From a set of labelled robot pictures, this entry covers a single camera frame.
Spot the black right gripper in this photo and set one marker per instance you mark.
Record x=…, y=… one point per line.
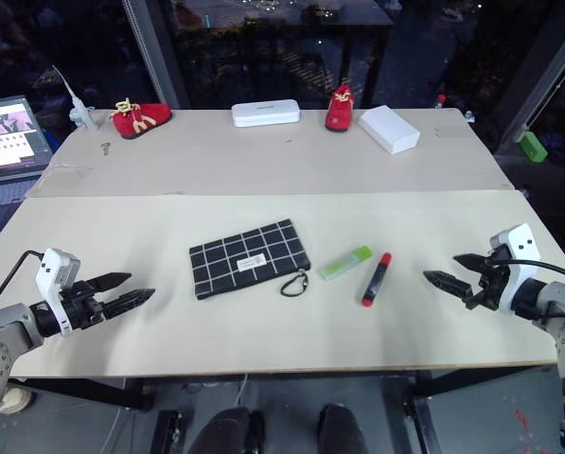
x=492, y=284

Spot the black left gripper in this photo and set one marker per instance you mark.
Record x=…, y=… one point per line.
x=81, y=307

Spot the black grid pencil pouch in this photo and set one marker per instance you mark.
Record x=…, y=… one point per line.
x=244, y=255

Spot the laptop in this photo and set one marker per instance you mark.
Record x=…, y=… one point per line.
x=7, y=137

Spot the white rounded hard case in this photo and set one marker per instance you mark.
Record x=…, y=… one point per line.
x=265, y=113

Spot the red and black marker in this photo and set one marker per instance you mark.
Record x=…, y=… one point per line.
x=376, y=280

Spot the green eraser stick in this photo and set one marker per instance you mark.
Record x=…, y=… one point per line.
x=346, y=262

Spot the green block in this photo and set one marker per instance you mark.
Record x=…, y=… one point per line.
x=535, y=146

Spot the beige round object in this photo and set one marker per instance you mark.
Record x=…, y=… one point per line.
x=16, y=399

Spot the white rectangular box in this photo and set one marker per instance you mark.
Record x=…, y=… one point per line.
x=388, y=130

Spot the red shoe with yellow laces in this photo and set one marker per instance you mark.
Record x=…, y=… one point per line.
x=340, y=113
x=142, y=119

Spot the red-capped bottle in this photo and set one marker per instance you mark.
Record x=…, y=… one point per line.
x=441, y=100

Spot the dark rounded shape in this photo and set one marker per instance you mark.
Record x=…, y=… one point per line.
x=341, y=430
x=225, y=432

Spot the grey clamp tool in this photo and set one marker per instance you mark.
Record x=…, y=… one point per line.
x=79, y=113

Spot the grey metal pillar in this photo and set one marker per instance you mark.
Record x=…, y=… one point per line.
x=547, y=71
x=154, y=47

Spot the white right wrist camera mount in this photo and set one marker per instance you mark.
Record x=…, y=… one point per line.
x=523, y=246

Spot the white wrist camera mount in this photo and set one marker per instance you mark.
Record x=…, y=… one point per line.
x=523, y=246
x=50, y=279

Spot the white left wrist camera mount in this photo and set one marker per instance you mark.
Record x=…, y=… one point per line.
x=50, y=279

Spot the black table frame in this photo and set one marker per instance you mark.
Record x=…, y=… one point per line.
x=97, y=392

